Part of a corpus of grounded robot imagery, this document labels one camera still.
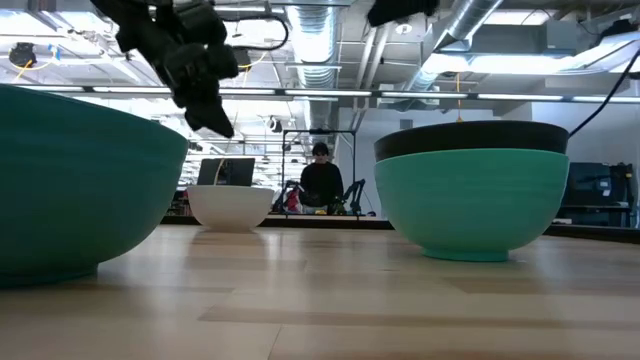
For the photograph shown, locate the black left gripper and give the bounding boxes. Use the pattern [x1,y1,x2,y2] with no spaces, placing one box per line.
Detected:
[157,42,236,139]

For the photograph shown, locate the black bowl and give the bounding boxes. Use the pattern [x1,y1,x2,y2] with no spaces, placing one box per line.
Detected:
[373,119,571,163]

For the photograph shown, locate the teal bowl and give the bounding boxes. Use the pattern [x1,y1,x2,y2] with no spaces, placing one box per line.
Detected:
[0,83,190,290]

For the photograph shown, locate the blue bowl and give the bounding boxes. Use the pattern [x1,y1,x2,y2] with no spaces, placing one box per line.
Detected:
[374,148,571,263]

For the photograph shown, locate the dark background monitor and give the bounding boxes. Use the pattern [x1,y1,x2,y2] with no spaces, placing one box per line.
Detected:
[196,157,257,188]

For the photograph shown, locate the ceiling strip light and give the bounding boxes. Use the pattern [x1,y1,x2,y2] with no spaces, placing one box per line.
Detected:
[477,93,564,102]
[284,89,374,98]
[572,95,640,104]
[382,91,469,100]

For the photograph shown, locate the person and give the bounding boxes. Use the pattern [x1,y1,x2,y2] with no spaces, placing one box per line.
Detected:
[298,141,346,216]

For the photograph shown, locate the black equipment cabinet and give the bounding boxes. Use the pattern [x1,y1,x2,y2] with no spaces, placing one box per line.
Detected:
[560,161,637,227]

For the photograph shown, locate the silver ventilation duct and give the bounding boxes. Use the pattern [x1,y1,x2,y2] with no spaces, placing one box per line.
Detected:
[285,0,342,132]
[399,0,505,92]

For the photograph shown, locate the yellow hanging cord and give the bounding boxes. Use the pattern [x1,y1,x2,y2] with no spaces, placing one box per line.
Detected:
[454,72,464,124]

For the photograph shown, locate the black metal stand frame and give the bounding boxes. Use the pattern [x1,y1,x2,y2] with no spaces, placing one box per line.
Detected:
[281,128,358,220]

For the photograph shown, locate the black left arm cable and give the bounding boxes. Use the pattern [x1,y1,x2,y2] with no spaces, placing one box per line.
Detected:
[219,13,290,52]

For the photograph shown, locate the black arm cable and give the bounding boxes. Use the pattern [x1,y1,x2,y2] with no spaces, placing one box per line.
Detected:
[219,13,290,52]
[568,47,640,139]

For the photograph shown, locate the black ceiling cable reel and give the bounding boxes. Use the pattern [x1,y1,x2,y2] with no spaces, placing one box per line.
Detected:
[8,41,37,69]

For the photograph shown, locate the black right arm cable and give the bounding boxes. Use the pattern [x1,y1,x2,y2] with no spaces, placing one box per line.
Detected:
[568,47,640,139]

